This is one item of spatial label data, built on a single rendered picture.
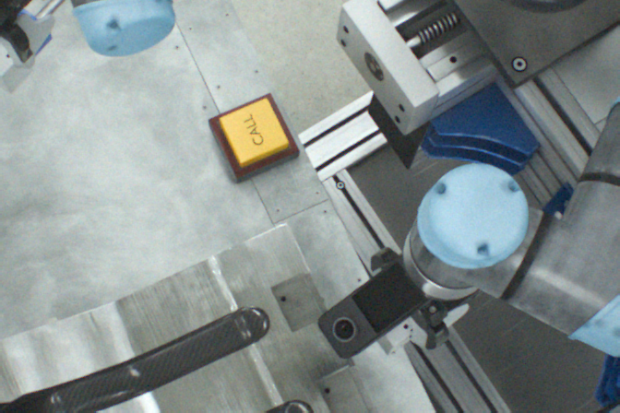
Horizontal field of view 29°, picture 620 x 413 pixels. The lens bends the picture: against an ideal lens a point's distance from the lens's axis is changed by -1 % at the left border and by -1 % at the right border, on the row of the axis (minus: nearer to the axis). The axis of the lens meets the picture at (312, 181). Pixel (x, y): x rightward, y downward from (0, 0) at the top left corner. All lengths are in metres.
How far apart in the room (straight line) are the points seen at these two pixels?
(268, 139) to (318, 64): 0.95
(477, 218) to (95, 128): 0.66
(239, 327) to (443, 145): 0.31
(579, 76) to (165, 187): 0.48
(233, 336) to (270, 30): 1.15
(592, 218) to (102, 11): 0.40
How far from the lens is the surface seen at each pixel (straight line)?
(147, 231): 1.39
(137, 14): 0.94
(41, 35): 1.27
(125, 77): 1.45
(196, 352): 1.27
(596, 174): 0.95
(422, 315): 1.09
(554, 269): 0.90
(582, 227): 0.92
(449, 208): 0.88
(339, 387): 1.29
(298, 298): 1.30
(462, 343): 1.96
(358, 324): 1.07
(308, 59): 2.32
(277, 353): 1.26
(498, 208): 0.88
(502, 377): 1.99
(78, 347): 1.26
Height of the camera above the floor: 2.14
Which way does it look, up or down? 73 degrees down
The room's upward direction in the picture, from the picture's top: 11 degrees clockwise
